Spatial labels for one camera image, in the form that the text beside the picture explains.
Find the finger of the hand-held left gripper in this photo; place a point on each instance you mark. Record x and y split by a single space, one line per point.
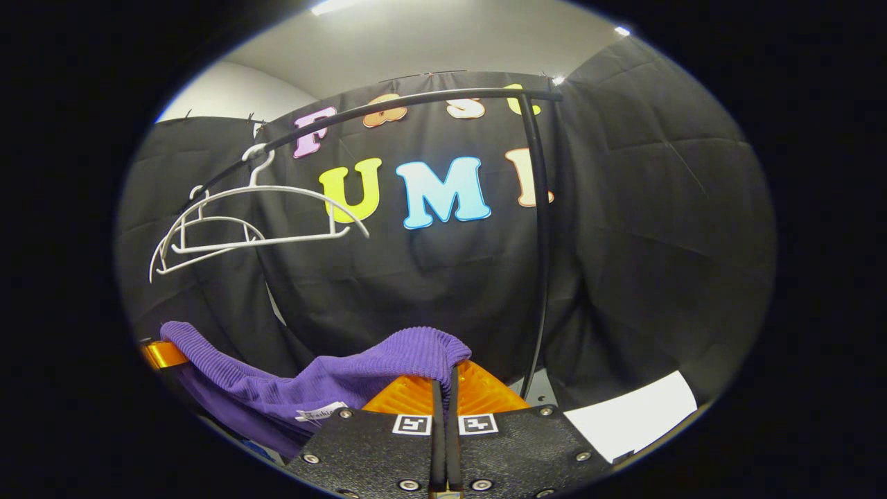
165 354

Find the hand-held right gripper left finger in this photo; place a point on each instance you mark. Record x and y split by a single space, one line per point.
367 457

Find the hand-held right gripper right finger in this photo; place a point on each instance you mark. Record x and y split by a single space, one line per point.
527 450

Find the purple knitted sweater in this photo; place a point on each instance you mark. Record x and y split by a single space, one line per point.
388 357

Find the white clothes hanger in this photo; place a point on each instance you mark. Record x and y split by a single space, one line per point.
222 218
277 188

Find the black clothes rack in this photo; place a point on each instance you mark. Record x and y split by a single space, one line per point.
540 208

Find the white paper sheet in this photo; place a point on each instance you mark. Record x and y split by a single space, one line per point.
630 416

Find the black backdrop cloth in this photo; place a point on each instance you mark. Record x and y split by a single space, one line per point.
658 242

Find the ceiling light panel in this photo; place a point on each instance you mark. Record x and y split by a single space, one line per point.
332 6

